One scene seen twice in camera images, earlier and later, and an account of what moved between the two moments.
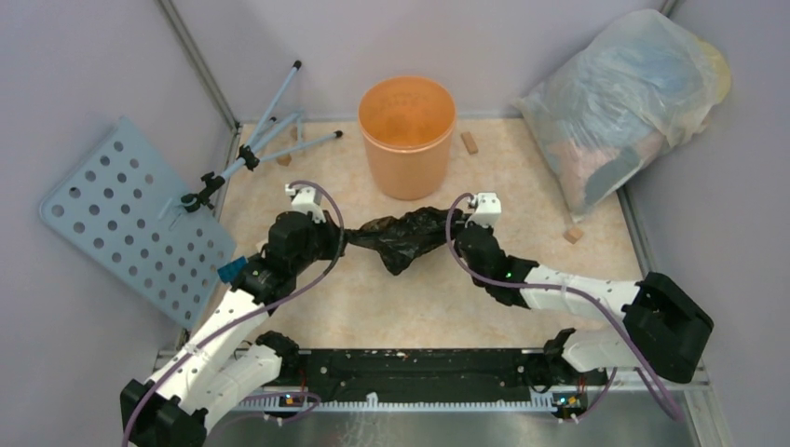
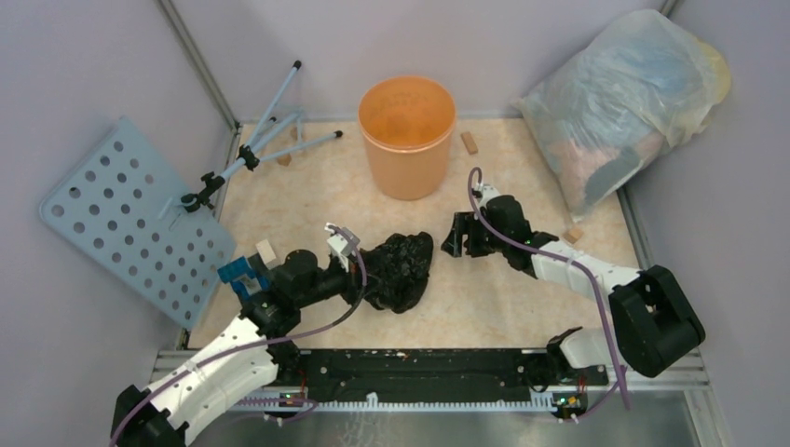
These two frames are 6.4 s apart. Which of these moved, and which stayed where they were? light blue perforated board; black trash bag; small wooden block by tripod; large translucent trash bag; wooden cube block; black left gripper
Moved: black trash bag; black left gripper
Stayed: large translucent trash bag; wooden cube block; small wooden block by tripod; light blue perforated board
